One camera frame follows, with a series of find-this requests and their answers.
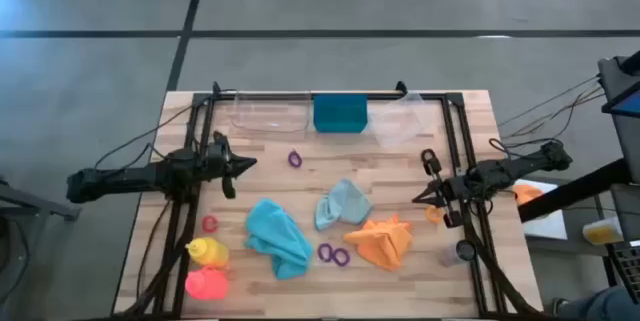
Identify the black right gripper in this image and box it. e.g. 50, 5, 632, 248
412, 158, 474, 229

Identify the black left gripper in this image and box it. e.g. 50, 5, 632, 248
200, 131, 258, 201

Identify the yellow-orange coil wristband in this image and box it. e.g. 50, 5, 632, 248
424, 204, 446, 226

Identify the orange towel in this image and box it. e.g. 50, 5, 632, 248
342, 213, 415, 273

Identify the pale blue towel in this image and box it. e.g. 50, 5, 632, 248
313, 177, 375, 233

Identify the yellow squeeze bottle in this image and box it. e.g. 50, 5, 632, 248
184, 236, 231, 269

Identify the neon red-orange squeeze bottle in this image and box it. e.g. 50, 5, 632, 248
183, 266, 231, 302

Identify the drink can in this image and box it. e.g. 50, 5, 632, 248
439, 239, 478, 268

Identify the clear plastic bin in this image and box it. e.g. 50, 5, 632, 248
230, 90, 313, 135
368, 91, 434, 149

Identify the cyan microfiber towel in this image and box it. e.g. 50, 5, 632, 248
243, 197, 315, 282

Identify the orange cloth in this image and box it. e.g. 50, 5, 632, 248
512, 183, 546, 207

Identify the teal plastic bin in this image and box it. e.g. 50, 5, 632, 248
313, 93, 370, 135

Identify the white board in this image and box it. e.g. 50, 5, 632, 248
510, 178, 569, 241

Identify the black beam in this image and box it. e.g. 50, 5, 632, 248
517, 158, 632, 224

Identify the yellow-filled plastic container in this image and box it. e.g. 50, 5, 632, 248
581, 216, 625, 246

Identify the person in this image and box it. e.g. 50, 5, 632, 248
551, 284, 640, 321

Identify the black monitor stand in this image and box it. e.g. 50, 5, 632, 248
597, 49, 640, 185

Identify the grey cart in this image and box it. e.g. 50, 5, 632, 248
0, 175, 81, 223

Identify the blue-screen tablet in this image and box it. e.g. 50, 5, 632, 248
601, 88, 640, 118

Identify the black cable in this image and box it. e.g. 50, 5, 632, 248
93, 88, 239, 170

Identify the black aluminium table frame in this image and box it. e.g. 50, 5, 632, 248
115, 80, 551, 321

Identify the thin grey cable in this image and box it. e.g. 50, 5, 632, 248
497, 75, 602, 127

